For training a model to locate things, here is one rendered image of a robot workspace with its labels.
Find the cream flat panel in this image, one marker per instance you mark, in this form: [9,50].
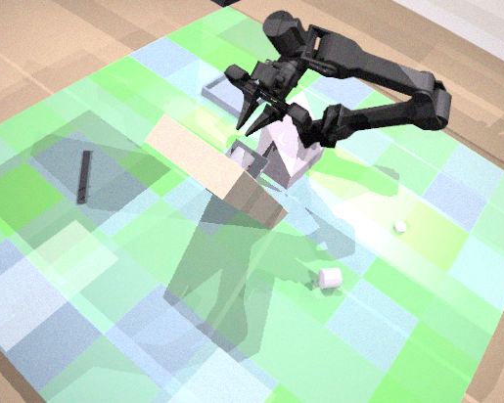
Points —
[217,172]

